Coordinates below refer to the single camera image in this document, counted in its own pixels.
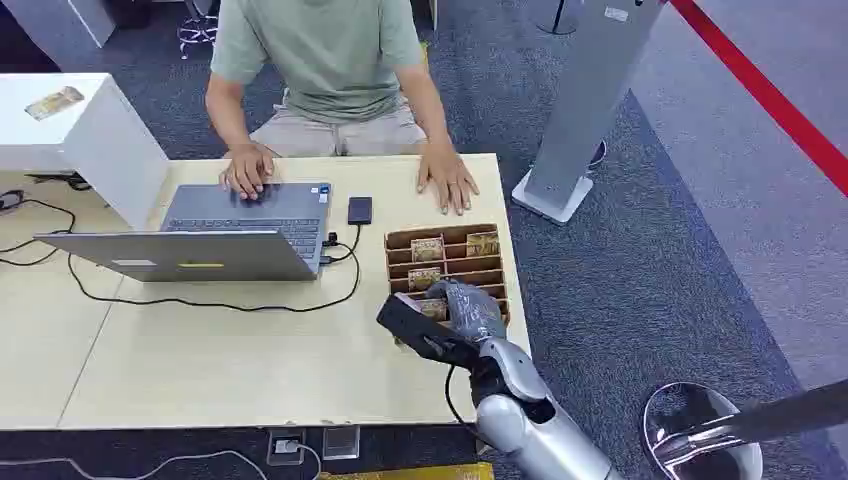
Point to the grey pillar stand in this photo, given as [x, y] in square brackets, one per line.
[583, 99]

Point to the chrome chair base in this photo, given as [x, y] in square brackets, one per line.
[197, 30]

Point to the floor socket with plug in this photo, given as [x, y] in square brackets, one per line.
[286, 447]

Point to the round black stand base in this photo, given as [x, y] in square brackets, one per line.
[558, 20]

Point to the wooden card box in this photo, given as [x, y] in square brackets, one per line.
[477, 273]

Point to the yellow sheet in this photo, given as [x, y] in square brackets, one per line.
[411, 473]

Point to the black smartphone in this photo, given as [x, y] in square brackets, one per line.
[360, 210]

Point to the red floor tape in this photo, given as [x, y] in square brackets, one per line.
[768, 96]

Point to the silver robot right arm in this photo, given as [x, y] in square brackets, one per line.
[530, 424]

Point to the person's left hand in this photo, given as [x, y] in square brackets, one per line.
[449, 179]

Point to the person's right hand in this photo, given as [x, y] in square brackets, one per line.
[248, 169]

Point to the floor socket plate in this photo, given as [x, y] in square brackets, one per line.
[341, 442]

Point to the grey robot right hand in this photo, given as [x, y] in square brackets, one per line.
[474, 311]

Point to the grey laptop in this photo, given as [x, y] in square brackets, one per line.
[199, 255]

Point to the white cabinet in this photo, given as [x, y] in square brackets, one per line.
[99, 139]

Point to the person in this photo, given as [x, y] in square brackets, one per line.
[331, 60]

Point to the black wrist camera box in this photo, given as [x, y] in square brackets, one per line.
[424, 331]

